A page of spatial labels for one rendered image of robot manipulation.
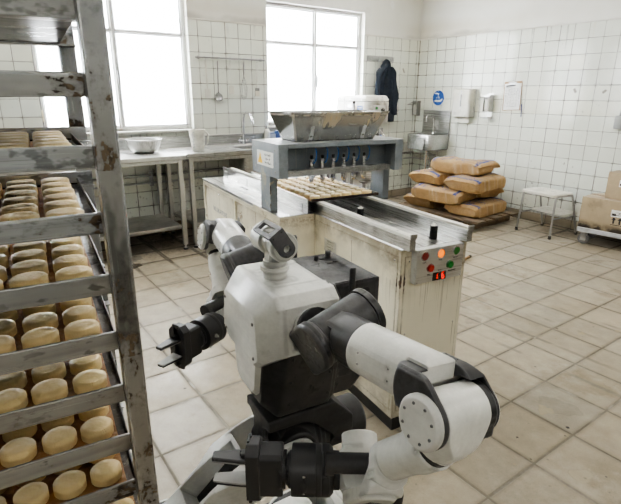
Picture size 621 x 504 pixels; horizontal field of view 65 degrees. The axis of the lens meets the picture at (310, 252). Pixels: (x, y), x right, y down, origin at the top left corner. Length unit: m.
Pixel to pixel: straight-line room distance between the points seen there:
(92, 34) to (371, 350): 0.57
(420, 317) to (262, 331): 1.17
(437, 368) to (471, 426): 0.09
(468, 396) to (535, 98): 5.64
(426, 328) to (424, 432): 1.43
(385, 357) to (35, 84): 0.59
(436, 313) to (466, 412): 1.42
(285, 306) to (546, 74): 5.47
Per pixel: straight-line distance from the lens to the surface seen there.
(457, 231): 2.09
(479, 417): 0.74
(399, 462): 0.81
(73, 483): 0.97
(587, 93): 5.98
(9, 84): 0.71
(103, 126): 0.69
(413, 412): 0.71
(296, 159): 2.44
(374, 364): 0.78
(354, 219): 2.15
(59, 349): 0.79
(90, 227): 0.73
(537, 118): 6.23
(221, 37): 5.57
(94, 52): 0.69
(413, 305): 2.02
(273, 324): 0.97
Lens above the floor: 1.40
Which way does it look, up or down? 18 degrees down
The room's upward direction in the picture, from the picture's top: straight up
